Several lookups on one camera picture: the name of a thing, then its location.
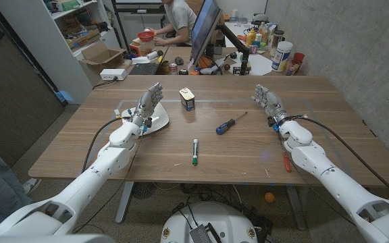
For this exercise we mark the printed cardboard box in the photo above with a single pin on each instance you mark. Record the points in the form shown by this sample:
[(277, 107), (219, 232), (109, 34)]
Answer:
[(83, 40)]

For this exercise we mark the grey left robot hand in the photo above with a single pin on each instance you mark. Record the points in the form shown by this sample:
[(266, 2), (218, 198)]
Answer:
[(145, 106)]

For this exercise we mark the white shelf unit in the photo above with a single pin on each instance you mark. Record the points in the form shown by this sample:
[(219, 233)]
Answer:
[(39, 40)]

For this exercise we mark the red marker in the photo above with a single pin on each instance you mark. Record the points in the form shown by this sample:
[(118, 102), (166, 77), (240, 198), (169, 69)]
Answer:
[(287, 165)]

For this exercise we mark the black computer mouse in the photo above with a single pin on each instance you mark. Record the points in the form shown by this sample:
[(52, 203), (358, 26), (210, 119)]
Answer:
[(179, 60)]

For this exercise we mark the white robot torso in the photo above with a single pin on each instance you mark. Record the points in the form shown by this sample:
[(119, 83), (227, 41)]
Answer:
[(211, 219)]

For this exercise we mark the soda can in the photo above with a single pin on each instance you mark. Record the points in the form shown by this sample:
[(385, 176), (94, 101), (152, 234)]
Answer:
[(173, 68)]

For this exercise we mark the white paper sheet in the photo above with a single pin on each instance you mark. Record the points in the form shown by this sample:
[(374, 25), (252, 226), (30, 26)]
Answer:
[(258, 64)]

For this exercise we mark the white sneaker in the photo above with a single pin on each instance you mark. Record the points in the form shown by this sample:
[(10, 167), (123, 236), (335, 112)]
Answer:
[(31, 185)]

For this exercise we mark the orange basketball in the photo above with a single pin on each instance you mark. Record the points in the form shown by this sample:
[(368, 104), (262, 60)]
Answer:
[(204, 62)]

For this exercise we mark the person in grey shirt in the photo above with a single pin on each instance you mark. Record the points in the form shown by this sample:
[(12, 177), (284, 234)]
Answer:
[(181, 17)]

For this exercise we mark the white paper plate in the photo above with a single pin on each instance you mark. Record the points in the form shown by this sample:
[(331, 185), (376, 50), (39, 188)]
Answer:
[(160, 119)]

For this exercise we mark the black computer monitor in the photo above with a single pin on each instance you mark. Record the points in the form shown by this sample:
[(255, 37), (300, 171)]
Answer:
[(204, 30)]

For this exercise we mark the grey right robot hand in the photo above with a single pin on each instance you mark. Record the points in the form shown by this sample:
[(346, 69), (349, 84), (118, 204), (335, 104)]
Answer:
[(272, 104)]

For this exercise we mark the green white marker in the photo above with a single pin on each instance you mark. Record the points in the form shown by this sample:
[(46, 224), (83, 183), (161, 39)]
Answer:
[(195, 152)]

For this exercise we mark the white power box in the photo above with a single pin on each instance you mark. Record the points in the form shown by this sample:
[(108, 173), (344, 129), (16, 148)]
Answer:
[(112, 74)]

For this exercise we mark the white paper roll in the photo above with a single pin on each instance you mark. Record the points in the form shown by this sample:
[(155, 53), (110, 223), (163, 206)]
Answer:
[(152, 55)]

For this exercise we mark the red bowl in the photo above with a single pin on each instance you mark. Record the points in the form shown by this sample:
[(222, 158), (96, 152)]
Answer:
[(146, 36)]

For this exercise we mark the black keyboard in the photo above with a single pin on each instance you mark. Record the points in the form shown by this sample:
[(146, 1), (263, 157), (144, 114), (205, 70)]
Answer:
[(144, 69)]

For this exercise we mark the grey table leg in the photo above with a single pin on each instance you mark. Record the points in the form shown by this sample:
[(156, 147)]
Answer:
[(124, 202), (296, 206)]

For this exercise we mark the dark lidded jar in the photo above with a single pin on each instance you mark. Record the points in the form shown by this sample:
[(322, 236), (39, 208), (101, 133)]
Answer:
[(277, 38)]

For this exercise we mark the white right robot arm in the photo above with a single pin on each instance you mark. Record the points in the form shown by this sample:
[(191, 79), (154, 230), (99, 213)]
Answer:
[(316, 162)]

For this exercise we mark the orange ball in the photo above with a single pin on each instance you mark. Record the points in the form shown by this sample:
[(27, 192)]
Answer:
[(269, 197)]

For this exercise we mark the open cardboard box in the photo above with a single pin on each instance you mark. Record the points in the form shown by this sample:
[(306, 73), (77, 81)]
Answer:
[(100, 55)]

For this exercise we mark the white canister blue label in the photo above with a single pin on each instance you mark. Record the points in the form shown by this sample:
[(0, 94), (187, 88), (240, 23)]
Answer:
[(281, 55)]

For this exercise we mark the yellow squeeze bottle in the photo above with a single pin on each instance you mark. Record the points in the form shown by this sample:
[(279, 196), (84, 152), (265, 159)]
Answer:
[(250, 38)]

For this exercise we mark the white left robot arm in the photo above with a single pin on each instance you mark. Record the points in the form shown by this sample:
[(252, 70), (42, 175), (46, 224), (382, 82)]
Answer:
[(79, 189)]

